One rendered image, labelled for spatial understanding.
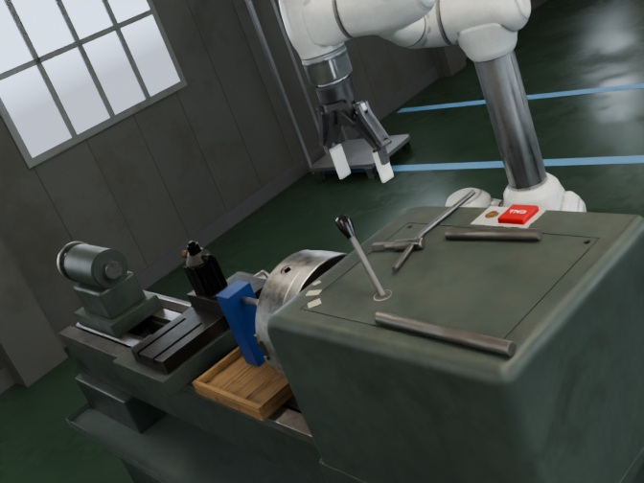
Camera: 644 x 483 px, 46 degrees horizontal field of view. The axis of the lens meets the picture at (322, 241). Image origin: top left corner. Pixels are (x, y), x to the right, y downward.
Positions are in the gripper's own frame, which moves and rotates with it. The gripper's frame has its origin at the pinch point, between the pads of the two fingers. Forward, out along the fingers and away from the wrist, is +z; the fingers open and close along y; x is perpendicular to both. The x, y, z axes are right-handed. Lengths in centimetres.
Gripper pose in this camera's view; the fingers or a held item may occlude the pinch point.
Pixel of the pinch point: (364, 172)
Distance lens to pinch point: 158.3
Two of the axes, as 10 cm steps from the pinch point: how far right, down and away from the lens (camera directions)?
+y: -6.0, -1.2, 7.9
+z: 3.3, 8.7, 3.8
